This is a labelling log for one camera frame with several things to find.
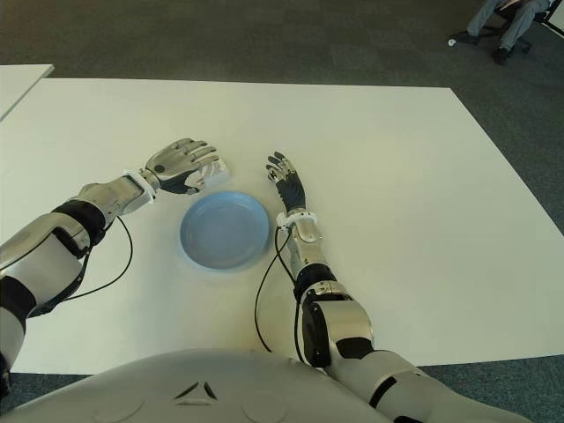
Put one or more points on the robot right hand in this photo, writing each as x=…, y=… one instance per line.
x=291, y=191

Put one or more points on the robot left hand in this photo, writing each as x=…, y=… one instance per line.
x=174, y=161

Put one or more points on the white charger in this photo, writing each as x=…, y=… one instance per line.
x=220, y=176

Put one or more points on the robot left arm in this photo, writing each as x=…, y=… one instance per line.
x=48, y=247

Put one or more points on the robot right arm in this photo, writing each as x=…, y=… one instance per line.
x=348, y=321

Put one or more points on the blue plate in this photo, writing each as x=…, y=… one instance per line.
x=224, y=229

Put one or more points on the white side table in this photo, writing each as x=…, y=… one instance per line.
x=20, y=83

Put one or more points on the grey robot torso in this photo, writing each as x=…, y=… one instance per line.
x=220, y=388

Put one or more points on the seated person in grey trousers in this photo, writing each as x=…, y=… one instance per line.
x=515, y=31

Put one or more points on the person on office chair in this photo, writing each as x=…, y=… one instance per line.
x=506, y=11

